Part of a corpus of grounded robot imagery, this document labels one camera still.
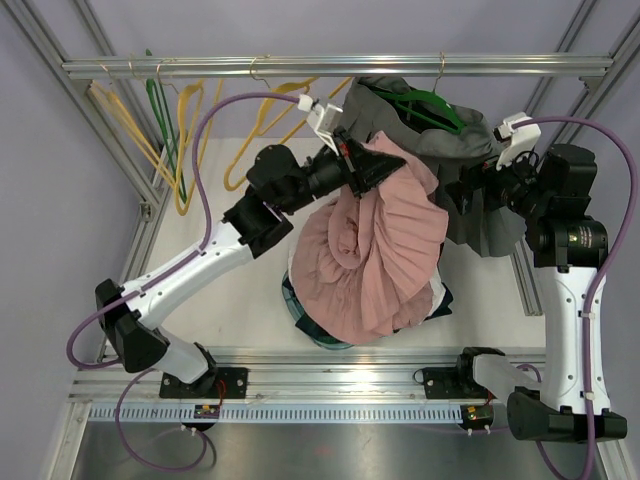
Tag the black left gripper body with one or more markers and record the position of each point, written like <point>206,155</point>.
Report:
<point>351,163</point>

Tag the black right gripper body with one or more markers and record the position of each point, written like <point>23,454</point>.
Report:
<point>479,176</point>

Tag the grey pleated skirt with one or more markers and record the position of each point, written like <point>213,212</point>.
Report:
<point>365,113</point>

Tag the green plastic hanger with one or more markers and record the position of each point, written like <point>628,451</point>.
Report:
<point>424,108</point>

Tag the pink pleated skirt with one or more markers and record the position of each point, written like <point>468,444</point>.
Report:
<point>362,267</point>

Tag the yellow hanger of pink skirt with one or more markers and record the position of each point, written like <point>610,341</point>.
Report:
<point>262,126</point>

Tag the white skirt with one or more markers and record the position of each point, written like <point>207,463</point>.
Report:
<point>438,294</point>

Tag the green navy plaid skirt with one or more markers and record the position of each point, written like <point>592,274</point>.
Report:
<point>444,309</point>

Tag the yellow hanger of white skirt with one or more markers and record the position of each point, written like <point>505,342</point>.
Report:
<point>186,117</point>

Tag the green hanger of plaid skirt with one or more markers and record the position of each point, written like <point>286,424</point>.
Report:
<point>160,108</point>

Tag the yellow plastic hanger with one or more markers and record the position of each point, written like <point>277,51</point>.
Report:
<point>111,102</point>

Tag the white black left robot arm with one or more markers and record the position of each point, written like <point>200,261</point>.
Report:
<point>131,315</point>

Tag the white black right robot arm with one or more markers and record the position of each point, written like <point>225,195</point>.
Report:
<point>570,404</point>

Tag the teal plastic basin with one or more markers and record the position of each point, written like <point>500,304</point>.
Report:
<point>304,323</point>

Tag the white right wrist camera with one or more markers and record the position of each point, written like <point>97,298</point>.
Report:
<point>515,140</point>

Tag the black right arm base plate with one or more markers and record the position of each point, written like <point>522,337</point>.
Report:
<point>448,383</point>

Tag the white slotted cable duct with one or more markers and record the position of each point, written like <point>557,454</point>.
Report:
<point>278,413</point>

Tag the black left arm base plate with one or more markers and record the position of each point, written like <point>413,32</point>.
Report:
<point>229,383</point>

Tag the aluminium frame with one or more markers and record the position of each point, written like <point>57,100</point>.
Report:
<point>80,204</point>

